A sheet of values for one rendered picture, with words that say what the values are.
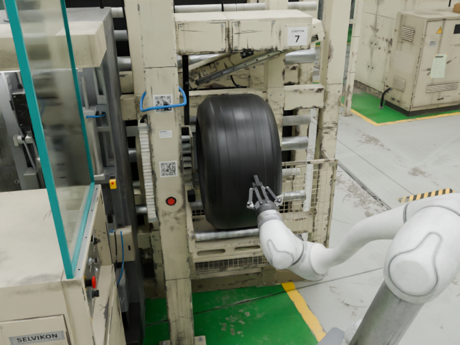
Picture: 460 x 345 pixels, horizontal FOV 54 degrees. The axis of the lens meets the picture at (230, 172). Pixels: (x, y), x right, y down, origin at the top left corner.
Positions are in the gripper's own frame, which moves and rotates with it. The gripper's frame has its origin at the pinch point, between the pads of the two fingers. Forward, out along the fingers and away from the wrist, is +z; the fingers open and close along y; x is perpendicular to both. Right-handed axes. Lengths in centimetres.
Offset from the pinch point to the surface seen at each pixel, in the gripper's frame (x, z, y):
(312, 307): 132, 38, -50
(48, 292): -5, -48, 68
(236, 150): -9.5, 9.7, 6.5
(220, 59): -23, 69, 4
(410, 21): 67, 388, -277
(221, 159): -6.8, 8.0, 12.6
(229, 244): 40.4, 9.0, 8.6
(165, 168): 6.4, 23.8, 34.4
